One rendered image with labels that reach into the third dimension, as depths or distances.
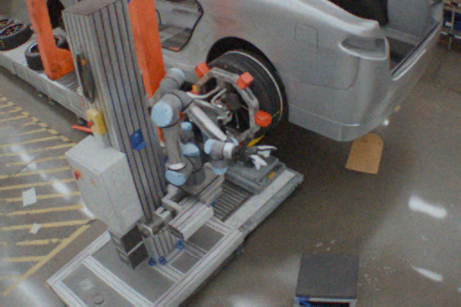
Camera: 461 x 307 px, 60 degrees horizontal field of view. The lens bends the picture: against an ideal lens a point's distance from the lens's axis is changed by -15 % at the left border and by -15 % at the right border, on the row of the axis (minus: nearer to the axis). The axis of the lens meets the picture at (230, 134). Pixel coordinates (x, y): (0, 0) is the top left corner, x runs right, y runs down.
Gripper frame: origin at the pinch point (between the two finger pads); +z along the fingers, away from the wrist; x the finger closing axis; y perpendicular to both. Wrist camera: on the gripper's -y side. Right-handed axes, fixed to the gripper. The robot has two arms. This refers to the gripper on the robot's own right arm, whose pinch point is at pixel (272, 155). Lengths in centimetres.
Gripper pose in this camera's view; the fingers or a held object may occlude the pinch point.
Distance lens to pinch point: 227.0
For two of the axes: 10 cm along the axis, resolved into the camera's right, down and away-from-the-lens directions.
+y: 0.3, 8.7, 4.9
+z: 9.1, 1.8, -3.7
